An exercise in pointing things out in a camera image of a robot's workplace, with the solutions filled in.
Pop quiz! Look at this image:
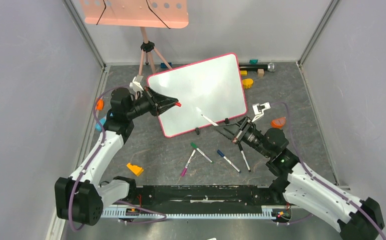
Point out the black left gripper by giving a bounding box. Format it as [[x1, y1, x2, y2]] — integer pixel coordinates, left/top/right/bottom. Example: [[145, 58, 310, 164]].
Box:
[[126, 86, 178, 120]]

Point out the red whiteboard marker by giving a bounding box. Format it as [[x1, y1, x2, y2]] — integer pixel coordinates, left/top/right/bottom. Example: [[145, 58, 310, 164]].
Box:
[[201, 114, 218, 126]]

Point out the pink framed whiteboard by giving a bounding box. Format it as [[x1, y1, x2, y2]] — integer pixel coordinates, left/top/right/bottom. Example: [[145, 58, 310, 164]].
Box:
[[147, 53, 248, 138]]

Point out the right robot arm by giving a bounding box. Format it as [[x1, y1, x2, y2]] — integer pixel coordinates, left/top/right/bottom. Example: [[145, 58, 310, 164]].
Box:
[[214, 117, 386, 240]]

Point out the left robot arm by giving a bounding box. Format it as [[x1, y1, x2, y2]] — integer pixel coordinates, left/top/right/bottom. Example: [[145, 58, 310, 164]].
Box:
[[54, 86, 181, 232]]

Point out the black whiteboard marker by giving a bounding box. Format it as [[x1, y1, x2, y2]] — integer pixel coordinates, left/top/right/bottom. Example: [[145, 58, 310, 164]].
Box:
[[238, 143, 251, 172]]

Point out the blue whiteboard marker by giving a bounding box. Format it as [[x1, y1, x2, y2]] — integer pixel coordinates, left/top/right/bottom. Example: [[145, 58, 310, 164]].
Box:
[[217, 149, 241, 173]]

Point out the green whiteboard marker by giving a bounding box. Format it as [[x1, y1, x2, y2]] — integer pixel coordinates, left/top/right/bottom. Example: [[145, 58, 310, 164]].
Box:
[[190, 142, 214, 164]]

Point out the purple whiteboard marker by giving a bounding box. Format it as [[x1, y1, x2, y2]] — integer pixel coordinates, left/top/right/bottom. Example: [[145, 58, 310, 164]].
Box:
[[180, 149, 196, 177]]

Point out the orange semicircle toy block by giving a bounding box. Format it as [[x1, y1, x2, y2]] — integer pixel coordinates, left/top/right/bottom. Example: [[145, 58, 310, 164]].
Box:
[[271, 117, 286, 129]]

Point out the wooden cube block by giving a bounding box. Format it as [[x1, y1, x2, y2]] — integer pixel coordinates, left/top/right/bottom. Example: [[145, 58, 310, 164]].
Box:
[[257, 68, 265, 78]]

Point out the teal toy block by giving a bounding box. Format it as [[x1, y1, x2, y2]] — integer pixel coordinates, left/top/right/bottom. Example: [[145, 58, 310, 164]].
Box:
[[249, 59, 258, 65]]

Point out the orange stair toy block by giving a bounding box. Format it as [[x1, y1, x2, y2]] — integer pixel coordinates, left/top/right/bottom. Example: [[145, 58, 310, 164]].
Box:
[[126, 162, 144, 177]]

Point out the black microphone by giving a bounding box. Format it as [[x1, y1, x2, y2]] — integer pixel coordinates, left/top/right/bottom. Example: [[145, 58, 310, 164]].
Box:
[[238, 62, 275, 72]]

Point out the pink music stand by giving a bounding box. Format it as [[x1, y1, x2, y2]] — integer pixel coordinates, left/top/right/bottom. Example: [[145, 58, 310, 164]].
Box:
[[80, 0, 189, 75]]

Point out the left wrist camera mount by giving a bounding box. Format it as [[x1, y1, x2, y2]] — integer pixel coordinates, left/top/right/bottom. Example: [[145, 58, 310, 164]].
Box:
[[129, 74, 144, 93]]

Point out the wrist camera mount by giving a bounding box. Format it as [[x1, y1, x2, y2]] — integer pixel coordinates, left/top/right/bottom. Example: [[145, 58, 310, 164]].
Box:
[[252, 102, 271, 123], [129, 74, 144, 93]]

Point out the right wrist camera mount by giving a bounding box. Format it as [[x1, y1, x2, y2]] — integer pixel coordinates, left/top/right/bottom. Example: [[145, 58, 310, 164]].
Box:
[[252, 102, 271, 123]]

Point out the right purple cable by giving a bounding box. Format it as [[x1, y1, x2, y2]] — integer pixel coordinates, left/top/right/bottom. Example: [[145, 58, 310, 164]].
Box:
[[269, 101, 386, 240]]

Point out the purple cable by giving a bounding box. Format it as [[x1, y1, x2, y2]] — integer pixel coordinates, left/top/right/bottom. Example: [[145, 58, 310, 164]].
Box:
[[269, 101, 386, 240], [67, 85, 168, 233]]

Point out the orange toy block at wall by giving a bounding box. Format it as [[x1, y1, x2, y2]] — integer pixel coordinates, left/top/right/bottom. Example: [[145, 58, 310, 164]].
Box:
[[95, 98, 104, 111]]

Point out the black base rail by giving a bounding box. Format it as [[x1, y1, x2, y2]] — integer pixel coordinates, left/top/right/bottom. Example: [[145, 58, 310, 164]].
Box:
[[117, 185, 289, 214]]

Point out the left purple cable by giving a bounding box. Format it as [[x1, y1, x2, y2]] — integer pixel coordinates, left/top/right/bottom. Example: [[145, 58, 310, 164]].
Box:
[[67, 85, 168, 233]]

